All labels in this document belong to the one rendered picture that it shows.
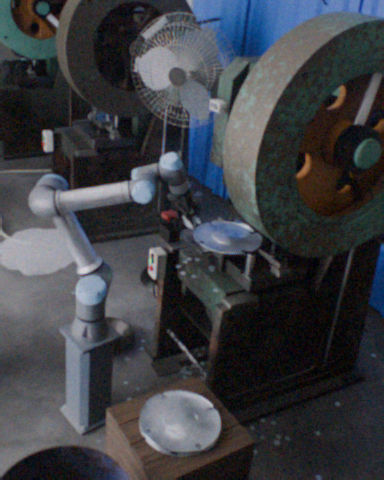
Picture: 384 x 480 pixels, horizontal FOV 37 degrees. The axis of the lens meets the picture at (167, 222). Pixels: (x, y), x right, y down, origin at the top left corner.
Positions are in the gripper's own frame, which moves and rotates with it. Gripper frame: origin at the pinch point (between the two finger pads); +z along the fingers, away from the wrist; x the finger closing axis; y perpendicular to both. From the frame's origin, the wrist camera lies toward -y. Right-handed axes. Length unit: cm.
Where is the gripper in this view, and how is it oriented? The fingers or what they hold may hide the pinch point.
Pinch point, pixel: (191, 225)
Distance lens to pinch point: 234.0
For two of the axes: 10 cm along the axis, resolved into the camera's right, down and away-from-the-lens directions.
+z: 2.9, 7.4, 6.0
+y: 5.2, 4.1, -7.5
